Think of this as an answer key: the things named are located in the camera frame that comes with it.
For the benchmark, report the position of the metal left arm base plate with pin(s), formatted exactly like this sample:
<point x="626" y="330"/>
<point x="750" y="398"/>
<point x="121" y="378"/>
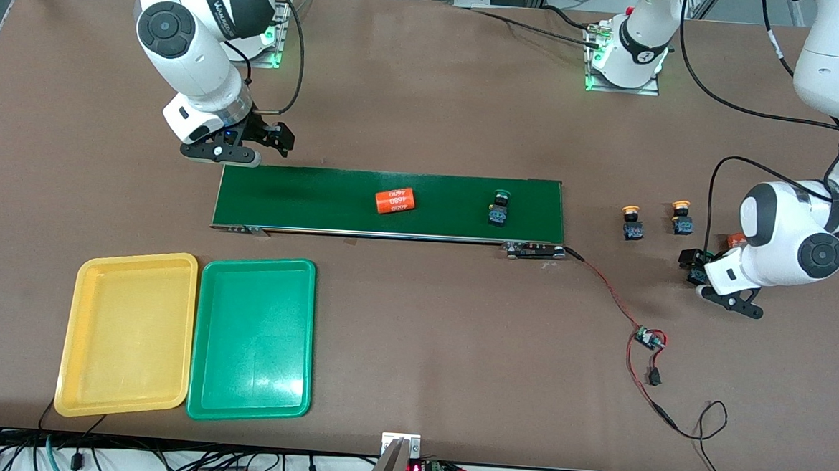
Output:
<point x="624" y="90"/>

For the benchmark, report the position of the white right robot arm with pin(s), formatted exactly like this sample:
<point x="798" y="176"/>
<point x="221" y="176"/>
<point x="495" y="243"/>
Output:
<point x="192" y="51"/>

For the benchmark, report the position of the small green circuit board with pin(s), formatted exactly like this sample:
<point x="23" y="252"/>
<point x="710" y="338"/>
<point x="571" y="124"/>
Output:
<point x="649" y="338"/>

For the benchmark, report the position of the orange cylinder with white print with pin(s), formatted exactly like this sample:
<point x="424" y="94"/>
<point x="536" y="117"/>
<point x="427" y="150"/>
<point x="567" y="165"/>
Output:
<point x="396" y="201"/>
<point x="736" y="241"/>

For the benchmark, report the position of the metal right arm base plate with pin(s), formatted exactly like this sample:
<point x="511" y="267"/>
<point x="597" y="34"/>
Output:
<point x="284" y="27"/>

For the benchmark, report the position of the green conveyor belt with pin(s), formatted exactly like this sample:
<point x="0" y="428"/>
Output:
<point x="321" y="201"/>

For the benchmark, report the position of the green plastic tray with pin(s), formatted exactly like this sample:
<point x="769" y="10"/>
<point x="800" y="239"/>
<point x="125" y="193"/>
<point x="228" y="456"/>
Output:
<point x="252" y="338"/>

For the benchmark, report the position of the yellow plastic tray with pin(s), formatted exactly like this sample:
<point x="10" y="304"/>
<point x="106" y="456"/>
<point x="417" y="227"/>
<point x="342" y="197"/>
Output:
<point x="127" y="335"/>

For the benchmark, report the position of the green push button switch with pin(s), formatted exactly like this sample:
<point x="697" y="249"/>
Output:
<point x="498" y="214"/>
<point x="696" y="277"/>

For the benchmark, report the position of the yellow push button switch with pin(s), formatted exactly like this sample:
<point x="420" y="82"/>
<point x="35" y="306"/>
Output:
<point x="682" y="223"/>
<point x="632" y="229"/>

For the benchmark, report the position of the red digit display module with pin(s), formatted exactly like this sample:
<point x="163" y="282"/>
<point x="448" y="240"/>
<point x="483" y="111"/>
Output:
<point x="418" y="470"/>

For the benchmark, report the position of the small black connector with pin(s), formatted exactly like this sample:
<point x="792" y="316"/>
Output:
<point x="655" y="378"/>

